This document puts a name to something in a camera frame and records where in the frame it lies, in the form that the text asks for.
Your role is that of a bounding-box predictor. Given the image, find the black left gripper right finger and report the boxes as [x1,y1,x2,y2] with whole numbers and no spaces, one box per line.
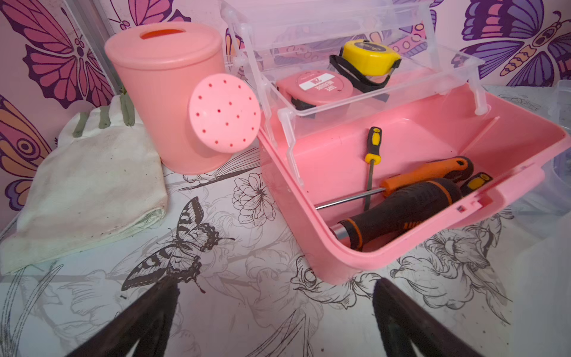
[373,278,480,356]

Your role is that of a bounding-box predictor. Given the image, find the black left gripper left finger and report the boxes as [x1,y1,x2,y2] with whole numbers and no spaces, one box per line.
[69,277,180,356]

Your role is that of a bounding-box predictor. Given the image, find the large black orange screwdriver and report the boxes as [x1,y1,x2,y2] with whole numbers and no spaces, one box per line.
[330,178,462,251]

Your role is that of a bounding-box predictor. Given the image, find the small yellow black screwdriver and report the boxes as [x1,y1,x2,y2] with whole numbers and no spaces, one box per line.
[364,126,382,191]

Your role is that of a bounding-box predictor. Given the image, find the pink toolbox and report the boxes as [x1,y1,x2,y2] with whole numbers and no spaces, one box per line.
[221,1,570,284]

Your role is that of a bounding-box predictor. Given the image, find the pink watering can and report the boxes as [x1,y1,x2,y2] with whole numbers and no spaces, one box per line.
[104,22,262,175]

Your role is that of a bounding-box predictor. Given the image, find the pink tape measure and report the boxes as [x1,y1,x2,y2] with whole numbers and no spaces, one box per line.
[277,70,354,111]

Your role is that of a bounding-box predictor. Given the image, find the yellow tape measure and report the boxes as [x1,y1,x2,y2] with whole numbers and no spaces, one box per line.
[330,40,401,93]

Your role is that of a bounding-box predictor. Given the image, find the orange handled screwdriver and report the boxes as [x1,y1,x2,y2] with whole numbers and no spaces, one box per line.
[315,156,474,210]

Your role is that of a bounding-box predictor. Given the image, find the yellow black tool handle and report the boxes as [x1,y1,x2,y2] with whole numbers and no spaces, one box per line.
[460,172,493,196]

